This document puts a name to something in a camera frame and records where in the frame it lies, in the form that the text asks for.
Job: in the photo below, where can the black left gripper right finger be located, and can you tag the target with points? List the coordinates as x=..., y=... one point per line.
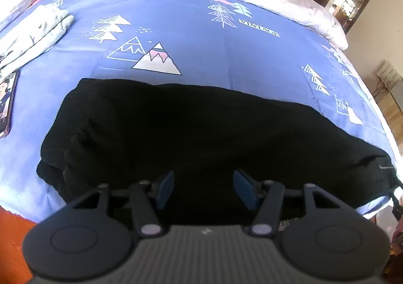
x=253, y=193

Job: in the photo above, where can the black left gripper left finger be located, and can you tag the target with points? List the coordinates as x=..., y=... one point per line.
x=142, y=193

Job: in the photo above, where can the black pants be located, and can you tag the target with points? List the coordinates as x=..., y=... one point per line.
x=119, y=132

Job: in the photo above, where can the blue patterned bed sheet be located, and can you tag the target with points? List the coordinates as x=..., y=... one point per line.
x=327, y=82

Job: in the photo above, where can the white slatted basket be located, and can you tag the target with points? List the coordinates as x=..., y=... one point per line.
x=389, y=75

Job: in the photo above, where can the smartphone with lit screen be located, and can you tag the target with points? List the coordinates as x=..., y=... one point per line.
x=8, y=89

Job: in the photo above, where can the folded light blue clothes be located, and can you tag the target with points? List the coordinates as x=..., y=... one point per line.
x=32, y=36

